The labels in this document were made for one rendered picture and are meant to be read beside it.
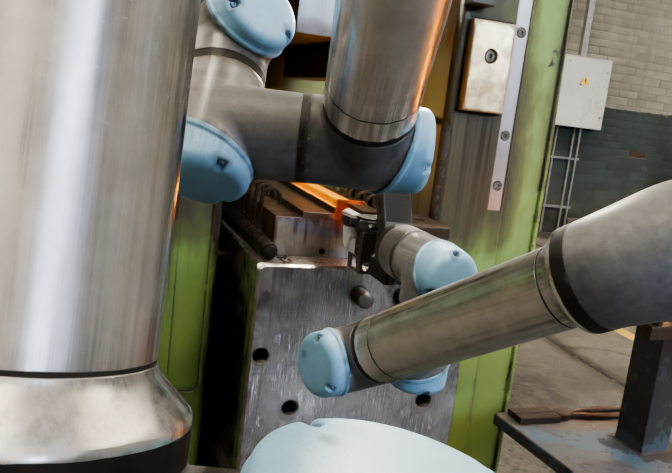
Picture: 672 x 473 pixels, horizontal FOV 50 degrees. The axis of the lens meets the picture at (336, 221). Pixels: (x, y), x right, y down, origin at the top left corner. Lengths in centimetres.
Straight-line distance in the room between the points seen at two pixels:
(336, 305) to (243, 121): 64
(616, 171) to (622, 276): 836
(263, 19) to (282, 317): 63
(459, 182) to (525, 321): 81
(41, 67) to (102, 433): 11
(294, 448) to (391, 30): 28
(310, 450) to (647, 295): 38
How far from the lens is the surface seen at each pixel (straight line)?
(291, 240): 119
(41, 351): 24
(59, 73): 24
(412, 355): 74
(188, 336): 135
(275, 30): 63
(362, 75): 50
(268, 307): 114
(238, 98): 59
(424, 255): 87
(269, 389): 119
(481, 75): 142
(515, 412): 135
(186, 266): 131
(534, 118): 152
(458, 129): 143
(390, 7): 45
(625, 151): 898
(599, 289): 60
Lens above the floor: 117
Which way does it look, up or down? 9 degrees down
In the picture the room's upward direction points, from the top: 7 degrees clockwise
